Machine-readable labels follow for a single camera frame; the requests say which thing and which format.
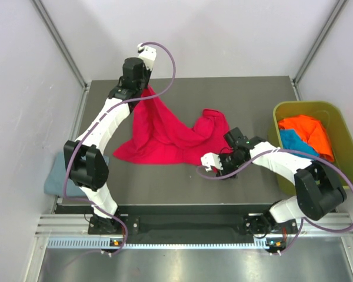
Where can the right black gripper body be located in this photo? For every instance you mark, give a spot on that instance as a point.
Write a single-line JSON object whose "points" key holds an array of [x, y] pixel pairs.
{"points": [[230, 161]]}

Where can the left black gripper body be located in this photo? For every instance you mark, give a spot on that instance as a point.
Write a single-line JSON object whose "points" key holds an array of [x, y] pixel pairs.
{"points": [[143, 83]]}

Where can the magenta t shirt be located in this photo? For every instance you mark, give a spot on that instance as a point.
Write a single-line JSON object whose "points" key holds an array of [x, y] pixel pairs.
{"points": [[159, 137]]}

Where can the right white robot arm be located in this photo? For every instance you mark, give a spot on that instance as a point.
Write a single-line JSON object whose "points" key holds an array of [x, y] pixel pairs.
{"points": [[318, 189]]}

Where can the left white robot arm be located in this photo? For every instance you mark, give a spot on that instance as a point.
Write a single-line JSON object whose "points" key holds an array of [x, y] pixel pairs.
{"points": [[84, 157]]}

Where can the blue t shirt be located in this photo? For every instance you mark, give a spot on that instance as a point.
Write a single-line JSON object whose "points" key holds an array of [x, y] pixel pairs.
{"points": [[291, 141]]}

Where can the orange t shirt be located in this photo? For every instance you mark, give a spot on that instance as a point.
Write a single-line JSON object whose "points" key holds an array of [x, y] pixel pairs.
{"points": [[312, 131]]}

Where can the olive green plastic bin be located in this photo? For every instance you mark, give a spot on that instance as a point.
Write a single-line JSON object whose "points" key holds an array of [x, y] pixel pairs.
{"points": [[333, 122]]}

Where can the folded grey-blue t shirt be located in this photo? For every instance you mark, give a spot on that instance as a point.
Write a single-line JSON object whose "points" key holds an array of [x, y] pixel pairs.
{"points": [[54, 184]]}

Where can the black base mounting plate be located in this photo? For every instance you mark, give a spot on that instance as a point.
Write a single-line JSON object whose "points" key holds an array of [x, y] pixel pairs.
{"points": [[198, 224]]}

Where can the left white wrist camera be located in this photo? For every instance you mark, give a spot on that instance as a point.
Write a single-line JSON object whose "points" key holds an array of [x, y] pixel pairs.
{"points": [[147, 55]]}

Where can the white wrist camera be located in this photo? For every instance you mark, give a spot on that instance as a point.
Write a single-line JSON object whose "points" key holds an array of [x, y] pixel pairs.
{"points": [[147, 55], [210, 161]]}

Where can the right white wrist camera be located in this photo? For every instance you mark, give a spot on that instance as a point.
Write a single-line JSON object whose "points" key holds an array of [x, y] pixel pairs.
{"points": [[210, 161]]}

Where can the left aluminium corner post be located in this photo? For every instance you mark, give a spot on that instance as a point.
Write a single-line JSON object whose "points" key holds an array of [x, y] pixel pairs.
{"points": [[60, 43]]}

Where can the aluminium corner post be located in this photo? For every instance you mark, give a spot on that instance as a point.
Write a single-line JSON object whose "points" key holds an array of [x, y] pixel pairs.
{"points": [[60, 43], [319, 40]]}

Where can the aluminium frame rail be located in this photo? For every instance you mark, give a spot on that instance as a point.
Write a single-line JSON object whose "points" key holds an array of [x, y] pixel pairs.
{"points": [[77, 225]]}

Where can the right aluminium corner post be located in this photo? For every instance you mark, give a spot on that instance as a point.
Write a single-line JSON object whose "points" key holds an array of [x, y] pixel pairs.
{"points": [[319, 40]]}

